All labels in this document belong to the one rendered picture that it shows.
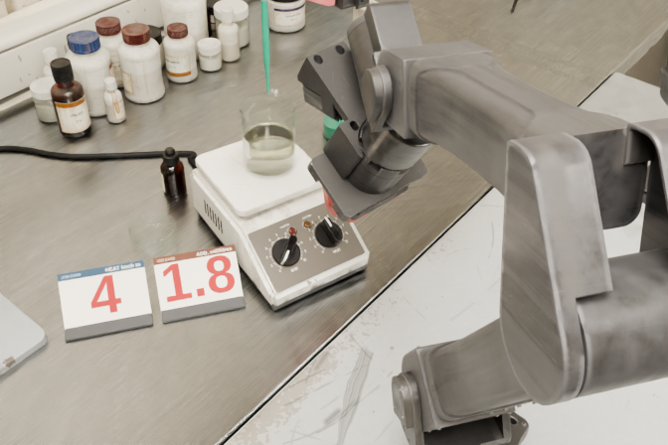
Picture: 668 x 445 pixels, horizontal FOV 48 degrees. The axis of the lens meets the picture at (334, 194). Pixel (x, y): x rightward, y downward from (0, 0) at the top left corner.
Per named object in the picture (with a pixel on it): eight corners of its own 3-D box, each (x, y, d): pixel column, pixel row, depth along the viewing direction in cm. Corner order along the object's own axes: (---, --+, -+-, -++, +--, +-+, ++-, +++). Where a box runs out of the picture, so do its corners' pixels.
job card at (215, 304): (246, 307, 83) (244, 281, 80) (162, 323, 80) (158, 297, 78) (236, 268, 87) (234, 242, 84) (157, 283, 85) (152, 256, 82)
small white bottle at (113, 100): (104, 122, 109) (96, 82, 104) (112, 112, 111) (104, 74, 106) (121, 125, 108) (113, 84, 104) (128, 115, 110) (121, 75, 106)
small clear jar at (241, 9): (255, 45, 127) (254, 9, 123) (226, 54, 125) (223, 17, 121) (240, 31, 131) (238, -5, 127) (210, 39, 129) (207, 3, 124)
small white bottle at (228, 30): (235, 64, 122) (231, 15, 117) (216, 60, 123) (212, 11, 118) (244, 55, 125) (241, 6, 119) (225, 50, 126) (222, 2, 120)
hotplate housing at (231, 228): (370, 270, 88) (375, 219, 82) (272, 316, 82) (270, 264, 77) (274, 169, 101) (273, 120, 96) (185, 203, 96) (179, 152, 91)
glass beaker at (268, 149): (286, 189, 85) (285, 127, 80) (234, 178, 87) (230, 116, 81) (305, 154, 90) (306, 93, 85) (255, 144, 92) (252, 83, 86)
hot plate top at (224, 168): (329, 185, 87) (330, 179, 86) (237, 221, 82) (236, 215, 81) (278, 133, 94) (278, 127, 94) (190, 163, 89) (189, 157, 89)
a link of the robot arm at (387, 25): (321, 48, 68) (343, -37, 57) (412, 38, 70) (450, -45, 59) (349, 166, 64) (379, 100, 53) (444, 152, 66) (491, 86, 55)
